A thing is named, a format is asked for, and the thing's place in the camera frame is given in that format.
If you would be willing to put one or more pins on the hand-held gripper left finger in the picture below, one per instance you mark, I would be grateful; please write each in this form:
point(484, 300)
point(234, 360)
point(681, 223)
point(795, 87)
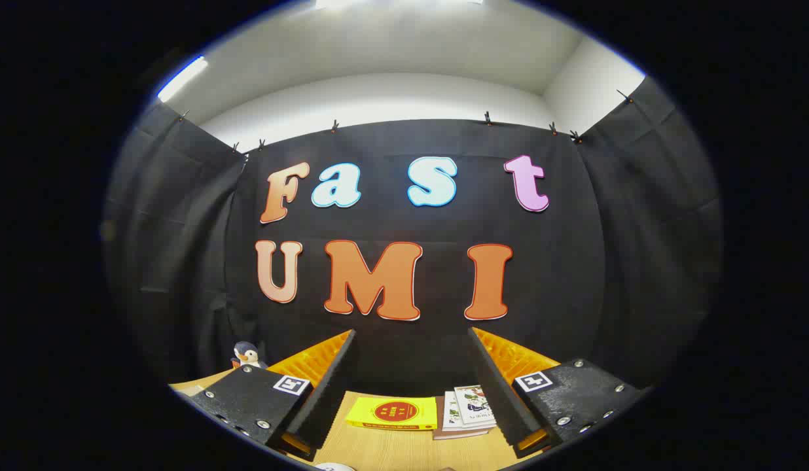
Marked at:
point(336, 386)

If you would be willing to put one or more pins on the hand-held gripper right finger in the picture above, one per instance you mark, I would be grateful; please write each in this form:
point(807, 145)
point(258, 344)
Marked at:
point(493, 386)

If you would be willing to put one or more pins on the thick book brown spine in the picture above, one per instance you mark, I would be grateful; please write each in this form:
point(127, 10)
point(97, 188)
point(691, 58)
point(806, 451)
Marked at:
point(457, 435)

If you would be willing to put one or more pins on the yellow book red circle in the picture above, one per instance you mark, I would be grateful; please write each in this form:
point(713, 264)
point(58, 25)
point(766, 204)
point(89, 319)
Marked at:
point(391, 412)

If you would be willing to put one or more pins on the penguin plush toy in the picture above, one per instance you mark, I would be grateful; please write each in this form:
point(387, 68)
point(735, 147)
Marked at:
point(249, 356)

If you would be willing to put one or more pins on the ceiling light strip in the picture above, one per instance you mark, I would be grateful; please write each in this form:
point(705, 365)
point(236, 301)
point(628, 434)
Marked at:
point(182, 78)

